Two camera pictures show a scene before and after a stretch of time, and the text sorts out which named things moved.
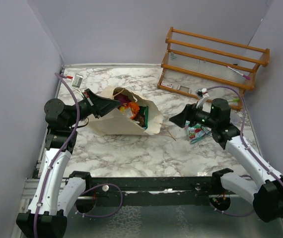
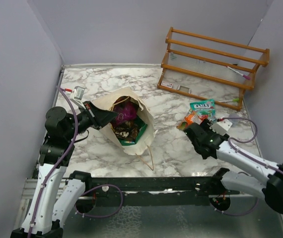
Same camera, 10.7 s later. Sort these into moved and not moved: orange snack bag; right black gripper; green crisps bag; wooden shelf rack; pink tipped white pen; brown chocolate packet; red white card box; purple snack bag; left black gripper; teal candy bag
Moved: green crisps bag; right black gripper; purple snack bag; left black gripper; orange snack bag; teal candy bag; brown chocolate packet
Not moved: wooden shelf rack; red white card box; pink tipped white pen
